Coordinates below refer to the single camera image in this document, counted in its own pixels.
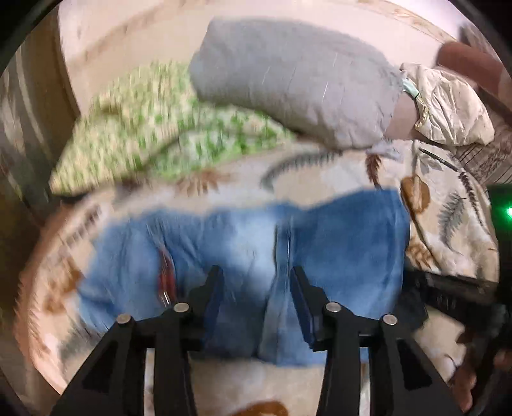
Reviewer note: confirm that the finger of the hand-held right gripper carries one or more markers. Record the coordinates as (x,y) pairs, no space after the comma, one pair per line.
(452,292)

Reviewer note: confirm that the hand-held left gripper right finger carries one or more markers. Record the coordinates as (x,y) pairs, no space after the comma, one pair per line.
(304,316)

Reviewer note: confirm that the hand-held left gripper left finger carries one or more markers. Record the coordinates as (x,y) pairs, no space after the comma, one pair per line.
(212,304)

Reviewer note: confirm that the blue denim pants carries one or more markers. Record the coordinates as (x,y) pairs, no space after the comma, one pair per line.
(248,248)

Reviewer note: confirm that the person's right hand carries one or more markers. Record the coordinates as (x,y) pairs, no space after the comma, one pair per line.
(466,380)

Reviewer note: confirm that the leaf print blanket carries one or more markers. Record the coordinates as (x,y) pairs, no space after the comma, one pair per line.
(440,224)

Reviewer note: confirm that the striped bed sheet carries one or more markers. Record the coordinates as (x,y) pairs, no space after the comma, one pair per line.
(488,160)

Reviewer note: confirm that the cream crumpled cloth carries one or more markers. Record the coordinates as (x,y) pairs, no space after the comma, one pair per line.
(452,108)

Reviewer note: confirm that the brown rounded object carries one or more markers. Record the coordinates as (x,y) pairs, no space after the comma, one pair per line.
(468,64)

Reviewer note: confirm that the green patterned cloth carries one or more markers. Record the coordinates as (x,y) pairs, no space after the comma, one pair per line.
(140,132)

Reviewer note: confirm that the striped flat object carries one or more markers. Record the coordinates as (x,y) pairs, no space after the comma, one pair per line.
(472,34)

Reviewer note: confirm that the grey pillow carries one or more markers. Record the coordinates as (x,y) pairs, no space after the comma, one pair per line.
(288,80)

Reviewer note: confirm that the brown wooden wardrobe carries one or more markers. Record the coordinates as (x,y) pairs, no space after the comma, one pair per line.
(24,120)

